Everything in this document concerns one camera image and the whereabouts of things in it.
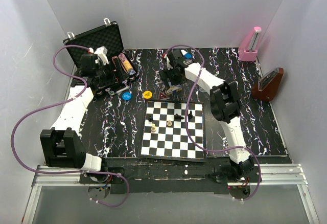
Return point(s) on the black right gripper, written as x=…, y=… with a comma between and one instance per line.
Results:
x=165, y=74

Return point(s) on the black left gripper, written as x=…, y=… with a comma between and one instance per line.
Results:
x=113, y=80

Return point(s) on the blue patterned card deck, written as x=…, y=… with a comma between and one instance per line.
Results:
x=173, y=89

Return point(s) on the clear dealer button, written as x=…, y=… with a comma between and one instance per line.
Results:
x=202, y=90

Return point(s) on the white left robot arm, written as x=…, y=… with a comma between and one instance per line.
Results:
x=61, y=144

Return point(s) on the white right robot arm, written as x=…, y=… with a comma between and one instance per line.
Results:
x=224, y=99

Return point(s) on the red poker chip row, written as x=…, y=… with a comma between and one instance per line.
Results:
x=120, y=76

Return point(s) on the blue chip stack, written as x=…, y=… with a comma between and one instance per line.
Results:
x=131, y=72

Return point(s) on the purple yellow chip row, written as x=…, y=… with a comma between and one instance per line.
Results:
x=126, y=62

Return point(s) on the red triangle token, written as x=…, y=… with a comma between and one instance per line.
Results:
x=163, y=96

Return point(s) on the blue round button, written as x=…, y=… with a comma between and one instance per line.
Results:
x=126, y=96

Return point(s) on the blue cube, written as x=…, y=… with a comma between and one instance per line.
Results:
x=188, y=56

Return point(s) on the yellow round button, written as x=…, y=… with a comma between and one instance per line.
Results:
x=147, y=94

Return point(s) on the black bishop lying down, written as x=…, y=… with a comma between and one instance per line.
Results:
x=178, y=117

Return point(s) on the black aluminium poker case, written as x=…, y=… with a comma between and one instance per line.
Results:
x=87, y=62

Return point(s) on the white king chess piece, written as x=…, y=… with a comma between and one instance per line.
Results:
x=153, y=127

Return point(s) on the black white chessboard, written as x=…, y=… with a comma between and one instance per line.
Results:
x=182, y=141

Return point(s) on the pink metronome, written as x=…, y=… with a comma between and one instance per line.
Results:
x=248, y=49

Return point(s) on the brown wooden metronome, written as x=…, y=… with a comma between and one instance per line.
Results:
x=266, y=88

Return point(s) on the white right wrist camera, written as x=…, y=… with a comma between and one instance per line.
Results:
x=169, y=67

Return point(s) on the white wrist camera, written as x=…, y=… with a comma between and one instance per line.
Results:
x=169, y=67
x=101, y=52

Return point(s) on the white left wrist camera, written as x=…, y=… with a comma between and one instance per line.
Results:
x=101, y=52

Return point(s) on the aluminium rail frame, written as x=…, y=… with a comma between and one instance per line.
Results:
x=169, y=193

